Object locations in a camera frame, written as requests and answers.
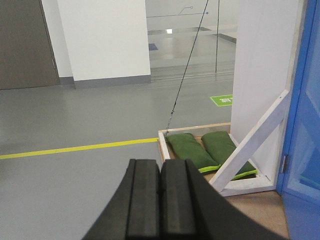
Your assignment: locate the white diagonal brace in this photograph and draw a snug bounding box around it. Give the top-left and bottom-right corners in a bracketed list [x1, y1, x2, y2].
[209, 89, 289, 196]

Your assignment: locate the green sandbag left of pair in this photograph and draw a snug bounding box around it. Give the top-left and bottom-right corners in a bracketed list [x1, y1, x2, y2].
[166, 133, 221, 173]

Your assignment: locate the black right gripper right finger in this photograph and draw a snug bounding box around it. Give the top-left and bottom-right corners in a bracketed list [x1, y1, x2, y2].
[160, 159, 282, 240]

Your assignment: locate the green floor sticker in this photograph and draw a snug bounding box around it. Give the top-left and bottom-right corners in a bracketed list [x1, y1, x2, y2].
[209, 94, 233, 107]

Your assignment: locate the dark grey door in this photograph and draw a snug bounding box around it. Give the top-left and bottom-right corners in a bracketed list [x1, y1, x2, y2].
[0, 0, 60, 90]

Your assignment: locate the black guy cord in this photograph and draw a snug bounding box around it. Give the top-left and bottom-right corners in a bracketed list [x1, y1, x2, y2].
[165, 0, 210, 134]

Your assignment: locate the green sandbag of pair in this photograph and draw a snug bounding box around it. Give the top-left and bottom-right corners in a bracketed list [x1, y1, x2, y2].
[201, 131, 258, 181]
[166, 133, 221, 173]

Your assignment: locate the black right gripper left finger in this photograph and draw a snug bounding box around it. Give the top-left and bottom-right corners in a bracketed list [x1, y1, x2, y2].
[83, 159, 160, 240]

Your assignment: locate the white door base frame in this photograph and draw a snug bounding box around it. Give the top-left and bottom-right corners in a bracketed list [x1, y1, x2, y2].
[158, 122, 276, 197]

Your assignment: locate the green sandbag right of pair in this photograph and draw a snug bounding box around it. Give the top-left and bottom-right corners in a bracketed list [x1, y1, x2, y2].
[201, 131, 258, 181]

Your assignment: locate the white wall panel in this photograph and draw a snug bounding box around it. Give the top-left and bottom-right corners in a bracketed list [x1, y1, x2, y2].
[230, 0, 301, 181]

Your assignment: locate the silver door hinge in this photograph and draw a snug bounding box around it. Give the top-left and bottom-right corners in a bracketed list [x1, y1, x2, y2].
[280, 154, 290, 174]

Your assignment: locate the blue door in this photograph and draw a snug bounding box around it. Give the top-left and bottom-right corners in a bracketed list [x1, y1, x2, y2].
[277, 0, 320, 240]

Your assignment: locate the wooden door platform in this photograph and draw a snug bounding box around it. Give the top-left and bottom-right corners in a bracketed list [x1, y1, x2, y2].
[158, 122, 289, 239]

